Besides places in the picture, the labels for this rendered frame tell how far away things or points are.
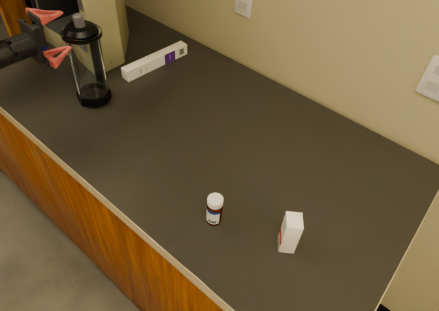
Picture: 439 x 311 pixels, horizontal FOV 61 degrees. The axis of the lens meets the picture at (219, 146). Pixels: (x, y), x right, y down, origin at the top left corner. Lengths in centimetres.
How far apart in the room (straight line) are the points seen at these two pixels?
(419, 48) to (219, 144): 58
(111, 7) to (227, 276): 87
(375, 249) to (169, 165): 54
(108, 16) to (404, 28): 85
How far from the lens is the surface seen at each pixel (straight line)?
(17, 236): 215
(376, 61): 115
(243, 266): 85
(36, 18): 100
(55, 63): 105
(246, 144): 106
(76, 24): 110
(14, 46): 100
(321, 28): 119
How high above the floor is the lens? 170
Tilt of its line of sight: 46 degrees down
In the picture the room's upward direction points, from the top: 5 degrees clockwise
